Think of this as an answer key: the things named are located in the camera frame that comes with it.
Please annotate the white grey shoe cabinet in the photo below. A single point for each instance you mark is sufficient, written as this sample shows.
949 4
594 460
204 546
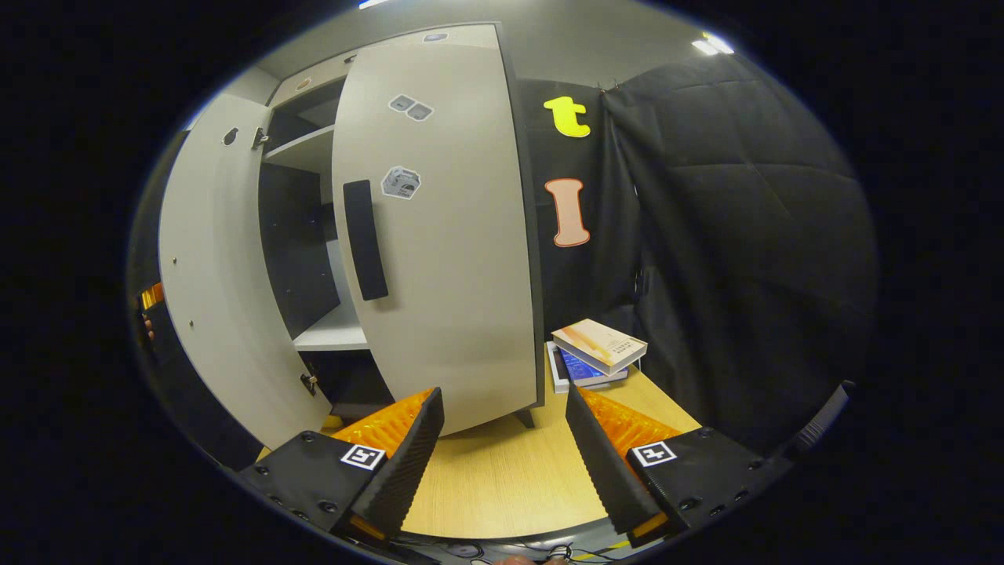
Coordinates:
302 251

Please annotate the white cabinet door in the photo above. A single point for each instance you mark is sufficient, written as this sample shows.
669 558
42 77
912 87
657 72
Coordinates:
463 275
227 275

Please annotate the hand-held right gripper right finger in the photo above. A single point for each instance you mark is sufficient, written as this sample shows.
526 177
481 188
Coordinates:
600 467

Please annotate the yellow black hazard tape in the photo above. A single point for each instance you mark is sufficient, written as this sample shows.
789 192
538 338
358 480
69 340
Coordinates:
604 552

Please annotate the black backdrop cloth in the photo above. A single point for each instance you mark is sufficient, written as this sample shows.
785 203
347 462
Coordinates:
745 235

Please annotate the tan cover book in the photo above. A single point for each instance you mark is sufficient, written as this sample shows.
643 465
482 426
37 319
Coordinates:
600 344

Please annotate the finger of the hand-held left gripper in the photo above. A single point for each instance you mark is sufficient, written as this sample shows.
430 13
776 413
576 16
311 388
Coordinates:
152 296

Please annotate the blue cover book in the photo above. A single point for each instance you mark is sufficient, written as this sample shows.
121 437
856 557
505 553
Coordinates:
584 369

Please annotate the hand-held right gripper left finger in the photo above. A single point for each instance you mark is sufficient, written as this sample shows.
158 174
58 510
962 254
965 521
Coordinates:
404 463

